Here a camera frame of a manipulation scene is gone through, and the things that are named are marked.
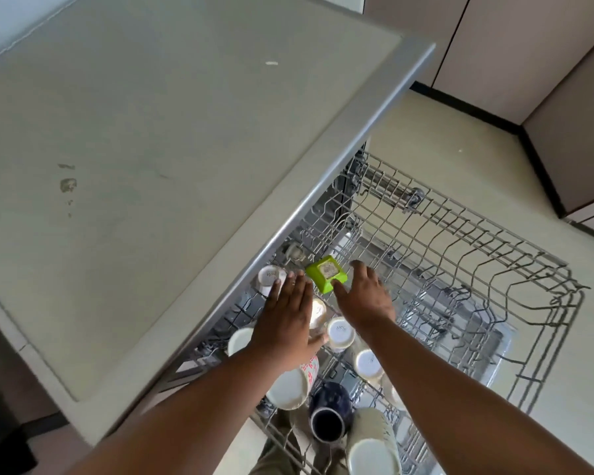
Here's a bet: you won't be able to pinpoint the person's left hand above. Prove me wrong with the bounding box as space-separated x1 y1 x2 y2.
247 271 327 371

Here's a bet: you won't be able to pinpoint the person's right hand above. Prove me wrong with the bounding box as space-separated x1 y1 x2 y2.
332 260 397 337

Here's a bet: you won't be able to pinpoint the white floral teacup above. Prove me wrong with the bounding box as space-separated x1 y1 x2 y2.
256 264 288 298
354 347 385 384
309 298 329 332
325 316 356 354
379 373 408 411

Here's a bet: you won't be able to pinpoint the plain cream mug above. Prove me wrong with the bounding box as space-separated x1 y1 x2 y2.
226 327 256 357

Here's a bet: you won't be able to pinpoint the green rectangular dish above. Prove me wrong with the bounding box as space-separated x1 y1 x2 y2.
305 255 349 295

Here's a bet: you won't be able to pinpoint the red flower print mug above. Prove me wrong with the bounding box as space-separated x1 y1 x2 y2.
266 354 320 411

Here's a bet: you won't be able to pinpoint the wire dish rack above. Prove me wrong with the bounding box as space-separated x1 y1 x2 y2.
351 232 513 391

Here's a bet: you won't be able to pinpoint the dark blue cup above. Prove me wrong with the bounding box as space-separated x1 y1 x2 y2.
309 381 355 443

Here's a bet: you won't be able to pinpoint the grey wire cup rack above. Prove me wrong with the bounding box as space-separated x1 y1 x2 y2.
178 148 590 475

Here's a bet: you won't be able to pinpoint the cream diamond pattern mug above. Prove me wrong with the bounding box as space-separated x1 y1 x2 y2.
346 408 403 475

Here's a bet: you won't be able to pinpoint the silver dishwasher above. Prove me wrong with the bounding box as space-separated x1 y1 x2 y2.
0 0 515 446

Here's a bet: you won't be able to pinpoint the person's right forearm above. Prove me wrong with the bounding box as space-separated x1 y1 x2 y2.
364 316 594 475

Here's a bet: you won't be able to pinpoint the person's left forearm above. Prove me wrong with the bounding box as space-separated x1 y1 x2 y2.
67 348 298 475

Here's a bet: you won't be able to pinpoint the person's khaki trousers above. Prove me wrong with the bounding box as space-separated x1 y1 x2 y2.
249 410 347 475

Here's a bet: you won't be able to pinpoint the pink base cabinet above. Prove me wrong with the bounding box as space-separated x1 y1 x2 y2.
27 425 95 475

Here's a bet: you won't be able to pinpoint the beige base cabinet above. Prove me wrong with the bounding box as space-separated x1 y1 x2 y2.
364 0 594 238

